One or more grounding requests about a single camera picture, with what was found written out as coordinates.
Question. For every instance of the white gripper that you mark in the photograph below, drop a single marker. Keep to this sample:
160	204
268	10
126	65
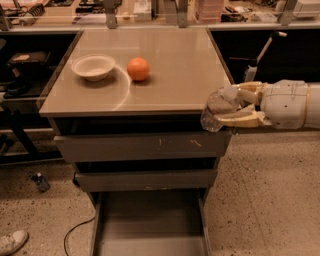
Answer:
284	104

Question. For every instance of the clear plastic water bottle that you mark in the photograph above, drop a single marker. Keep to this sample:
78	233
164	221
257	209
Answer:
223	101

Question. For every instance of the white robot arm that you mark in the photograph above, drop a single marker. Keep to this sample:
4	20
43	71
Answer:
312	118

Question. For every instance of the top grey drawer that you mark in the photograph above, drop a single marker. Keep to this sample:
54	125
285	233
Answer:
143	146

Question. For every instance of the grey drawer cabinet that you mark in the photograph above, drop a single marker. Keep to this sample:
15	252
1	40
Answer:
184	70

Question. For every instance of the middle grey drawer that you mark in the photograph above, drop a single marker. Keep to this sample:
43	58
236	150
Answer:
146	180

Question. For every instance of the open bottom grey drawer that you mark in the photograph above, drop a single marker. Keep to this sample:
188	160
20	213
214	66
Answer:
150	223

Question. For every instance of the white tube with nozzle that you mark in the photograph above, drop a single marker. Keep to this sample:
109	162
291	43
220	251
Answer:
252	67

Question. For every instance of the pink stacked bins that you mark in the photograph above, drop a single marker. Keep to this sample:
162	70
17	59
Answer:
208	11

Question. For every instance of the orange fruit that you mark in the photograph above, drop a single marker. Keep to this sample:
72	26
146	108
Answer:
138	69

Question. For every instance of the white paper bowl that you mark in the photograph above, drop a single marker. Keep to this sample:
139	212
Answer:
93	67

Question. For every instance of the small dark floor device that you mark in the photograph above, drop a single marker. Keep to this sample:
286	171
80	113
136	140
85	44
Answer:
41	182

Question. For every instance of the black item on shelf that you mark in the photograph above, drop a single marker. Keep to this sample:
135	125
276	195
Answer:
26	68

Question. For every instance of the long workbench shelf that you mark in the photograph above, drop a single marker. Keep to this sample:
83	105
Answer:
41	15

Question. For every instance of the white sneaker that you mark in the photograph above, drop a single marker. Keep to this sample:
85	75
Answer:
11	243

